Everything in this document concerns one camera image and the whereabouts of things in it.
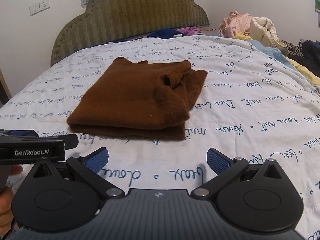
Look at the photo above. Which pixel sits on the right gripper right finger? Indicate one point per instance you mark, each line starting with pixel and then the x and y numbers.
pixel 226 169

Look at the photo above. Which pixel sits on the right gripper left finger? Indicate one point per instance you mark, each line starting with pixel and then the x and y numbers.
pixel 86 169

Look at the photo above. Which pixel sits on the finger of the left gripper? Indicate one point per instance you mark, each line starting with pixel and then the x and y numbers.
pixel 22 132

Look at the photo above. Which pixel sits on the brown knit sweater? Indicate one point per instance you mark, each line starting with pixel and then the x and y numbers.
pixel 141 99

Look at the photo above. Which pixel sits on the dark clothes pile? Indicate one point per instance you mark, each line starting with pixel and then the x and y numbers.
pixel 306 54

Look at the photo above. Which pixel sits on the left hand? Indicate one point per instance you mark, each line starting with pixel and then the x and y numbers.
pixel 6 216

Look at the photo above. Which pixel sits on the white quilt with blue script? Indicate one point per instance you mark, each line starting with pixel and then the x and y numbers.
pixel 251 106

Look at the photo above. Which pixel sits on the light blue garment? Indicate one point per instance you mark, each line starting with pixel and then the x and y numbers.
pixel 272 52

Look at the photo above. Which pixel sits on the yellow garment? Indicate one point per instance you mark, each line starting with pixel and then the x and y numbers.
pixel 301 68

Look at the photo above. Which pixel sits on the purple garment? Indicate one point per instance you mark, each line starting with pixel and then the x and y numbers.
pixel 189 31

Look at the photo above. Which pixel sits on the cream puffy jacket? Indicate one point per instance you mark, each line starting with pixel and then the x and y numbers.
pixel 263 30

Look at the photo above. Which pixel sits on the pink crumpled garment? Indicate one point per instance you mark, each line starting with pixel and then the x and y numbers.
pixel 234 24

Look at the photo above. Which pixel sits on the dark blue garment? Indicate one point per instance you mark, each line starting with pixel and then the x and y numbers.
pixel 165 33

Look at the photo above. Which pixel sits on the olive green padded headboard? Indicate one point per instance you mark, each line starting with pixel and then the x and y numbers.
pixel 112 20

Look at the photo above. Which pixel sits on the white double wall socket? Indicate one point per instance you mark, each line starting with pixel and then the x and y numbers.
pixel 38 7

